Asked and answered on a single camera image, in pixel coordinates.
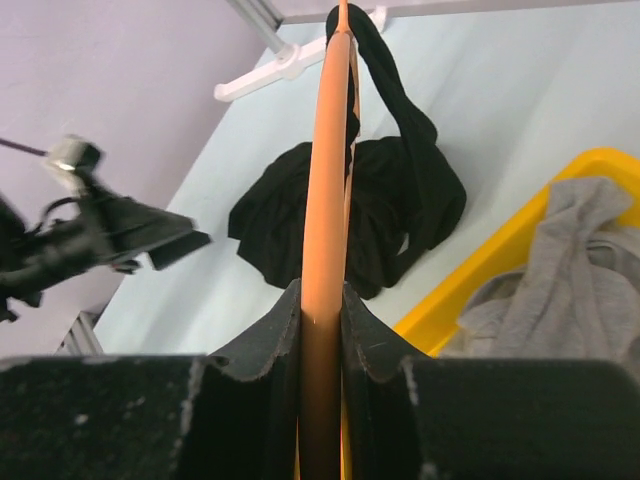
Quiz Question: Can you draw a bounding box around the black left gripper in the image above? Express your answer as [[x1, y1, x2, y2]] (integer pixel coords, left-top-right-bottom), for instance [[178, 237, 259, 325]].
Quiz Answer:
[[1, 184, 211, 322]]

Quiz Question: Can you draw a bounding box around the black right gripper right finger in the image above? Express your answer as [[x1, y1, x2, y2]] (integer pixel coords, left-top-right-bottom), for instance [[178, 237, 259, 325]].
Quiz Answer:
[[341, 288, 639, 479]]

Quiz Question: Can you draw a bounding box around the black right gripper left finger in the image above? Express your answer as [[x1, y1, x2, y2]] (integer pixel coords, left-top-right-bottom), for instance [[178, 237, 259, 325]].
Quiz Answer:
[[1, 282, 300, 479]]

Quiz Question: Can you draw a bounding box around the orange plastic hanger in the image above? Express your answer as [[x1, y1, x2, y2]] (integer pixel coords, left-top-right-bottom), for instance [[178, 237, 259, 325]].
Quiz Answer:
[[298, 1, 353, 479]]

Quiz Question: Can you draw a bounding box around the grey tank top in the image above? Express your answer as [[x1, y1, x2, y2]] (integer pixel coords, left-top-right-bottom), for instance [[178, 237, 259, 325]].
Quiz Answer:
[[440, 177, 639, 366]]

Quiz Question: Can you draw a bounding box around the black tank top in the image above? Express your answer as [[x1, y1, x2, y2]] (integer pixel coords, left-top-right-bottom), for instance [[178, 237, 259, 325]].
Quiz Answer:
[[228, 5, 467, 300]]

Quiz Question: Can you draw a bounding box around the yellow plastic tray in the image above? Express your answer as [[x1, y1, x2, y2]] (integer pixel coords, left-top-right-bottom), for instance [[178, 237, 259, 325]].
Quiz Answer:
[[393, 148, 639, 356]]

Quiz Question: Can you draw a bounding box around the white rack base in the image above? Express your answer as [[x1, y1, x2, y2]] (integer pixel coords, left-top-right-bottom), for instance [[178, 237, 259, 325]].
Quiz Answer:
[[213, 4, 389, 102]]

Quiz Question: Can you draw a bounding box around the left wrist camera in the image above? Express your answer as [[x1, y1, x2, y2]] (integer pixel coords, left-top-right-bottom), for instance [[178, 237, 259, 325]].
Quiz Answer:
[[43, 135, 102, 196]]

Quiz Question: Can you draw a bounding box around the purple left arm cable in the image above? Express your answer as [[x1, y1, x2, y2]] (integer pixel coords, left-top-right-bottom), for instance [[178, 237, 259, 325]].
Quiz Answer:
[[0, 137, 51, 157]]

